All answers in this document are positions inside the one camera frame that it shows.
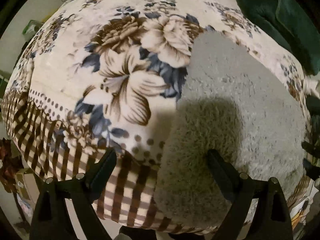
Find grey fluffy pants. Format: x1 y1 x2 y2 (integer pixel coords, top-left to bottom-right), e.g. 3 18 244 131
153 31 306 229

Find dark green garment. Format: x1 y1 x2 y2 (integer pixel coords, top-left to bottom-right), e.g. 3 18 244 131
236 0 319 75

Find green white box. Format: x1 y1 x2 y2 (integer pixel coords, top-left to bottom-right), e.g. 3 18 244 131
22 20 43 35

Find floral cream bed blanket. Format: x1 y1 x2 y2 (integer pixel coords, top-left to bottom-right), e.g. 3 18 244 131
2 0 310 234

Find dark red cloth heap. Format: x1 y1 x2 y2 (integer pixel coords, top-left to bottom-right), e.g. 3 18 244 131
0 138 23 193

